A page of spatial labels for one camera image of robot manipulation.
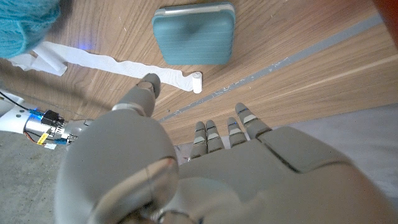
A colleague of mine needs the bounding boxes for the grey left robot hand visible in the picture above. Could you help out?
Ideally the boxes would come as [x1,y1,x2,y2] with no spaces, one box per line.
[55,73,398,224]

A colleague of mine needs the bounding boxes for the red plastic cup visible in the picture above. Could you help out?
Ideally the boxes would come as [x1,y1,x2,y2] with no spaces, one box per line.
[371,0,398,50]

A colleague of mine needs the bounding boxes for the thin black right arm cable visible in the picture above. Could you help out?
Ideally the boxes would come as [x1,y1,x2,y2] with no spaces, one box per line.
[0,91,31,112]

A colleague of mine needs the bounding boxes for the teal yarn skein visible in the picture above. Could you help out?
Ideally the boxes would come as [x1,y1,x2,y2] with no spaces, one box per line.
[0,0,62,60]

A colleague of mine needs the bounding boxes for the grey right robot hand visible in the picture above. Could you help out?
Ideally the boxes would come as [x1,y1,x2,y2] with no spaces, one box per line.
[26,108,94,151]

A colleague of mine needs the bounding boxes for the white bandage strip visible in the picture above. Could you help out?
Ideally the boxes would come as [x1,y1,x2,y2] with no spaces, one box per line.
[7,42,203,94]

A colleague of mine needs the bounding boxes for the teal ribbed case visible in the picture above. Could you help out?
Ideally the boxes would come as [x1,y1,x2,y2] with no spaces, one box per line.
[151,2,236,66]

